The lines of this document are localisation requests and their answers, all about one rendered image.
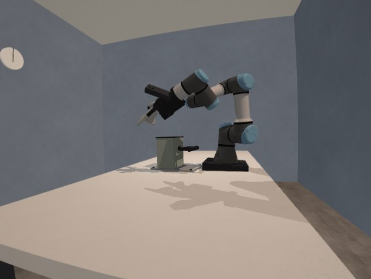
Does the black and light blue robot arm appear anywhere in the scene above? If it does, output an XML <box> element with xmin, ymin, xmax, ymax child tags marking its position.
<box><xmin>145</xmin><ymin>69</ymin><xmax>258</xmax><ymax>164</ymax></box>

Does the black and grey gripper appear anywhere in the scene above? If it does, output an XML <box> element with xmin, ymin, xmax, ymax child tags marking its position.
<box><xmin>137</xmin><ymin>87</ymin><xmax>186</xmax><ymax>126</ymax></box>

